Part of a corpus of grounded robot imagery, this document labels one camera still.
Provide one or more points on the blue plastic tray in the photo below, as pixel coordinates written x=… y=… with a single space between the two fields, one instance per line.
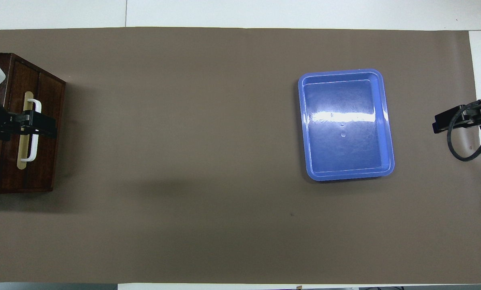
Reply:
x=345 y=129

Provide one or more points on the brown table mat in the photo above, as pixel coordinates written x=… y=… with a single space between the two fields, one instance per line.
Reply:
x=192 y=161

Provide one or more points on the wooden drawer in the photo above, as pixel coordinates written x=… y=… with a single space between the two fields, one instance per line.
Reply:
x=49 y=161

